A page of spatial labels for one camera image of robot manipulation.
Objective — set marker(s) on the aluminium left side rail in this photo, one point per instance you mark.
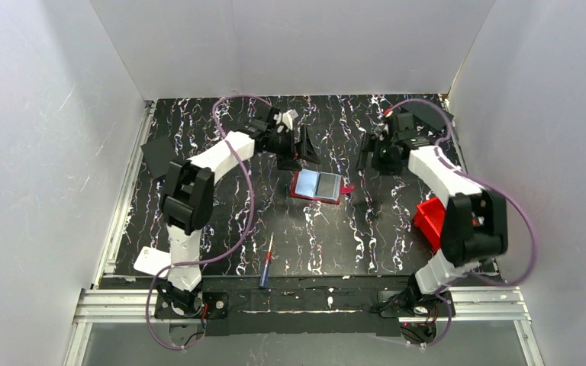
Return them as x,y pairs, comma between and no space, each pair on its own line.
106,263

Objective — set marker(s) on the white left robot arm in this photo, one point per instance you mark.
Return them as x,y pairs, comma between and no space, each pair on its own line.
188,190

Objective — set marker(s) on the red plastic bin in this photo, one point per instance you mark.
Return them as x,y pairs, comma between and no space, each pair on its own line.
429,219

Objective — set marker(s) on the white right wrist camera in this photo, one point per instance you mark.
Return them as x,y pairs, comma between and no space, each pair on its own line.
386,123

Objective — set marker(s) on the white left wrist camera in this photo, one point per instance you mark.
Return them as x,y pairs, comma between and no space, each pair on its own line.
286,121

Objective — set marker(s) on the blue red screwdriver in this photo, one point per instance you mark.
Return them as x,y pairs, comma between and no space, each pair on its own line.
263,281

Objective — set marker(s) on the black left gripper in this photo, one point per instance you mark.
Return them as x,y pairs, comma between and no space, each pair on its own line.
296,147

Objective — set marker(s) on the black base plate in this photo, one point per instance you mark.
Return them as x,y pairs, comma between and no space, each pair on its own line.
192,305
397,304

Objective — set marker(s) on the red leather card holder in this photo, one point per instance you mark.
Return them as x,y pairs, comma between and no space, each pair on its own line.
304,186

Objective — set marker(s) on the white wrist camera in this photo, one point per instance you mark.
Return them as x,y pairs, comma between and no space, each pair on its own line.
286,121
386,123

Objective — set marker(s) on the aluminium front rail frame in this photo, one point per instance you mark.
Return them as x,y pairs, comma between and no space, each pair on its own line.
296,306

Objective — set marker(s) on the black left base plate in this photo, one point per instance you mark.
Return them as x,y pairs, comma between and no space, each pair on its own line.
192,305

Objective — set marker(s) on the black block far left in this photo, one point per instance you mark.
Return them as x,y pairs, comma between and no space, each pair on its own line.
157,155

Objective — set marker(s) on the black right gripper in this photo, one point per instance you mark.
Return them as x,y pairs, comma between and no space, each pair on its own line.
371,153

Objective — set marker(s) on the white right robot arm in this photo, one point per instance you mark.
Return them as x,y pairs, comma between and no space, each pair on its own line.
473,224

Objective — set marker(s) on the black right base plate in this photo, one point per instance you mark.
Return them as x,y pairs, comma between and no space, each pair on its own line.
397,304

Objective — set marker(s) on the black block far right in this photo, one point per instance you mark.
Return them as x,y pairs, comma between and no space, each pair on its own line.
428,112

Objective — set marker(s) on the black block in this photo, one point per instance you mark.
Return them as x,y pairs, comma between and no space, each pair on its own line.
428,112
157,155

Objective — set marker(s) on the white card near left base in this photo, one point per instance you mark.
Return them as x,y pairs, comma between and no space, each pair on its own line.
151,260

